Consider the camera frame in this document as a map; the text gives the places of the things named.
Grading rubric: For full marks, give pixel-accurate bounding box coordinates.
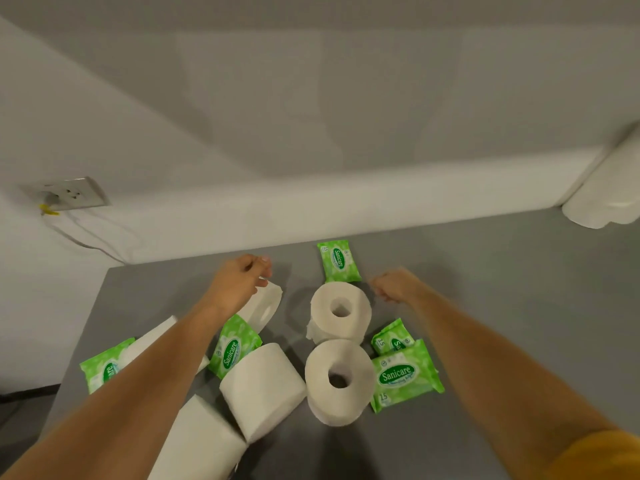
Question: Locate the person's left hand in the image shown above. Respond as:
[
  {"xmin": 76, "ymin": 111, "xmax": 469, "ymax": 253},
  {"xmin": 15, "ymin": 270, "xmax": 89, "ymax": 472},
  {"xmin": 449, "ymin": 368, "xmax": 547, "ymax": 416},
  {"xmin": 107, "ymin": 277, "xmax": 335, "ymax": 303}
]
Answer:
[{"xmin": 204, "ymin": 254, "xmax": 274, "ymax": 321}]

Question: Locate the person's right hand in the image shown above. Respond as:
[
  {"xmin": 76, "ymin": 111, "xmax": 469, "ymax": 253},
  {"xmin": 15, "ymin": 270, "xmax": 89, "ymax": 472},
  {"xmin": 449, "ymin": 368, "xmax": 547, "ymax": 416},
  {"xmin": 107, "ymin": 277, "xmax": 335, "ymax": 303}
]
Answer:
[{"xmin": 370, "ymin": 267, "xmax": 429, "ymax": 306}]

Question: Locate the person's left forearm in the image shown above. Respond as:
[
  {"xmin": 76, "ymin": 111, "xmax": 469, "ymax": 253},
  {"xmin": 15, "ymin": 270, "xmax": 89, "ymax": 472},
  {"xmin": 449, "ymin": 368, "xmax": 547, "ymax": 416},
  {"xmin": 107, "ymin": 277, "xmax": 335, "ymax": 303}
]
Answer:
[{"xmin": 0, "ymin": 298, "xmax": 230, "ymax": 480}]

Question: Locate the person's right forearm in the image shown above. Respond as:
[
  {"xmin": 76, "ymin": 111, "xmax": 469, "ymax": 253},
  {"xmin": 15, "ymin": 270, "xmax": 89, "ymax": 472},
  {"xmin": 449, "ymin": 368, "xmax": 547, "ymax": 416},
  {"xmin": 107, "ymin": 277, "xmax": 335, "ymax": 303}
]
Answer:
[{"xmin": 408, "ymin": 288, "xmax": 620, "ymax": 480}]

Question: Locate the white toilet paper roll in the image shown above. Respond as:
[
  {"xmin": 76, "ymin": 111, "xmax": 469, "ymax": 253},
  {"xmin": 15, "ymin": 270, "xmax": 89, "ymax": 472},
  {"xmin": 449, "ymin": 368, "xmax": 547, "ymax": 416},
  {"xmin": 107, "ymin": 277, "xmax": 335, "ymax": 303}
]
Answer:
[
  {"xmin": 304, "ymin": 339, "xmax": 377, "ymax": 427},
  {"xmin": 147, "ymin": 394, "xmax": 249, "ymax": 480},
  {"xmin": 235, "ymin": 281, "xmax": 284, "ymax": 335},
  {"xmin": 117, "ymin": 316, "xmax": 211, "ymax": 375},
  {"xmin": 219, "ymin": 342, "xmax": 308, "ymax": 444},
  {"xmin": 306, "ymin": 281, "xmax": 373, "ymax": 345}
]

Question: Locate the green wet wipes packet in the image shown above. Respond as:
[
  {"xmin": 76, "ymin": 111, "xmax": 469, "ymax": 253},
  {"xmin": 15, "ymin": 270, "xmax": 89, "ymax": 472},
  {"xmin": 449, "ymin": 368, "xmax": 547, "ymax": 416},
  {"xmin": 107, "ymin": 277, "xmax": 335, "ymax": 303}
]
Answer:
[
  {"xmin": 207, "ymin": 314, "xmax": 264, "ymax": 380},
  {"xmin": 369, "ymin": 339, "xmax": 446, "ymax": 414},
  {"xmin": 317, "ymin": 239, "xmax": 363, "ymax": 284},
  {"xmin": 79, "ymin": 337, "xmax": 137, "ymax": 395},
  {"xmin": 370, "ymin": 318, "xmax": 416, "ymax": 356}
]

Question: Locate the white paper towel roll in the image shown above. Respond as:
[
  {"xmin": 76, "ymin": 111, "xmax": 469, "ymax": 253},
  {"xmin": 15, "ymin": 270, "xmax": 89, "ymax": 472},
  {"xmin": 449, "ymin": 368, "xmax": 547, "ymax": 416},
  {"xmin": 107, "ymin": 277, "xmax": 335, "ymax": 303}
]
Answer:
[{"xmin": 562, "ymin": 129, "xmax": 640, "ymax": 230}]

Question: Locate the yellow shirt sleeve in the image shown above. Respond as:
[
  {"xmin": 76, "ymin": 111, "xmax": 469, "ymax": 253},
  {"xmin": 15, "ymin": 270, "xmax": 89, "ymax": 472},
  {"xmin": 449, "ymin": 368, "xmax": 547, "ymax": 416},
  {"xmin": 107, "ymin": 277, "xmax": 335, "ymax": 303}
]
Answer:
[{"xmin": 544, "ymin": 429, "xmax": 640, "ymax": 480}]

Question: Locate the white power cable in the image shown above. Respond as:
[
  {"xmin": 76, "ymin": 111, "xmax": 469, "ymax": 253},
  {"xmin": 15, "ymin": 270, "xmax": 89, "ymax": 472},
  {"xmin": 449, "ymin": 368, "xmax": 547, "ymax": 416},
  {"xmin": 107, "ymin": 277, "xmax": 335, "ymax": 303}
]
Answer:
[{"xmin": 42, "ymin": 212, "xmax": 131, "ymax": 265}]

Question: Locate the white wall power outlet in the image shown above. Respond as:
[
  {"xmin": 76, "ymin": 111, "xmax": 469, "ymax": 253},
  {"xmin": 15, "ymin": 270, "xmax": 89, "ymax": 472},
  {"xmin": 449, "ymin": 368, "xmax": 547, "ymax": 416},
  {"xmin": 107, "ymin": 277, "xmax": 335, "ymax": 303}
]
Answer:
[{"xmin": 20, "ymin": 176, "xmax": 112, "ymax": 213}]

